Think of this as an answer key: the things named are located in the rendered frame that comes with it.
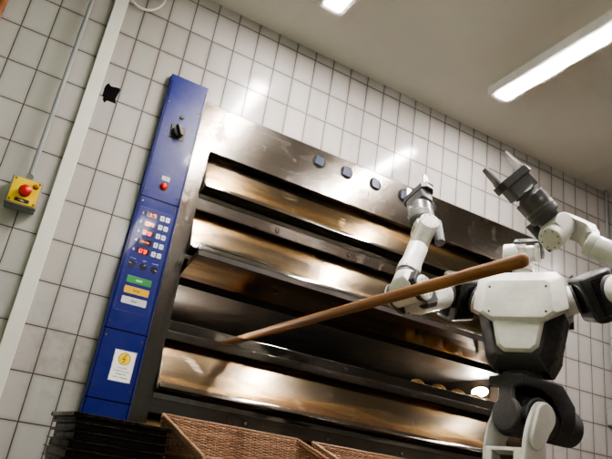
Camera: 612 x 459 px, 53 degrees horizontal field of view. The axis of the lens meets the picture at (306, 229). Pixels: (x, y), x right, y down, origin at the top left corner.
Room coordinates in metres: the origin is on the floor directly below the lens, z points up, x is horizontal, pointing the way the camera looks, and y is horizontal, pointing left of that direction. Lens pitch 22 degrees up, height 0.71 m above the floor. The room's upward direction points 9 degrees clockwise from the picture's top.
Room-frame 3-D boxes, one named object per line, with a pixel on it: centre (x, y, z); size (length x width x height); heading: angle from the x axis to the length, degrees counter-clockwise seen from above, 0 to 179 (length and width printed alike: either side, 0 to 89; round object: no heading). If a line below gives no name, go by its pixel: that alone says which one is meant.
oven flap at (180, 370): (2.64, -0.37, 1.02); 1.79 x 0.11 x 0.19; 116
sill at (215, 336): (2.66, -0.36, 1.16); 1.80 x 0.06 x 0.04; 116
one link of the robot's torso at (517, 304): (1.88, -0.74, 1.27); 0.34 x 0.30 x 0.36; 59
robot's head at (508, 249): (1.83, -0.70, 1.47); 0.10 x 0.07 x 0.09; 59
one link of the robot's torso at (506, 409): (1.88, -0.78, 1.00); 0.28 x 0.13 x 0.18; 117
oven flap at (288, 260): (2.64, -0.37, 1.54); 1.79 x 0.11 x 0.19; 116
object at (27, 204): (1.95, 0.96, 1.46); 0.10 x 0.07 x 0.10; 116
